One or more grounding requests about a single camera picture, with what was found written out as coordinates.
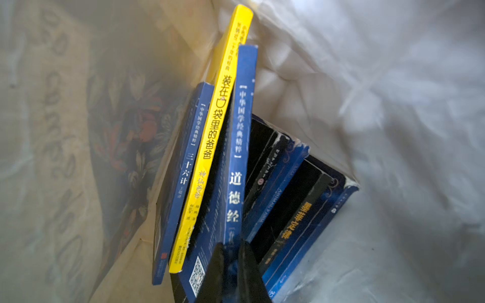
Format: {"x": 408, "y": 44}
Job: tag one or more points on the dark blue bottom book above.
{"x": 324, "y": 210}

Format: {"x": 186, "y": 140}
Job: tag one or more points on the yellow spine book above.
{"x": 221, "y": 74}

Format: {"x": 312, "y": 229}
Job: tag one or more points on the cream canvas tote bag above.
{"x": 391, "y": 93}

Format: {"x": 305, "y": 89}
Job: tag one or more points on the blue classics book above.
{"x": 222, "y": 215}
{"x": 177, "y": 178}

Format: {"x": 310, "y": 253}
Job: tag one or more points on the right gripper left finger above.
{"x": 213, "y": 282}

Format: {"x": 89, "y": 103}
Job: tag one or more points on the black spine book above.
{"x": 308, "y": 184}

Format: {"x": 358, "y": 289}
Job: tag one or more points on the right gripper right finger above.
{"x": 250, "y": 286}

